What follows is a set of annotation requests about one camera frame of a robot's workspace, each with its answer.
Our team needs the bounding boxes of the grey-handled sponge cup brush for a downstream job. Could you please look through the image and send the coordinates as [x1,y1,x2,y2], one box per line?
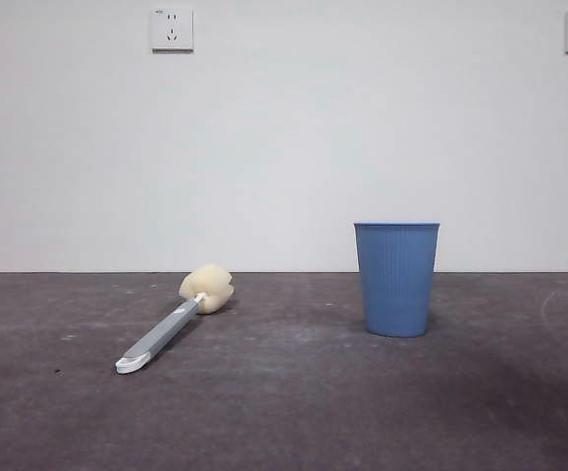
[114,263,236,377]

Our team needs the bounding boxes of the blue ribbed plastic cup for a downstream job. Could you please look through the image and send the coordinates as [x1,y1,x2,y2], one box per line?
[352,221,441,339]

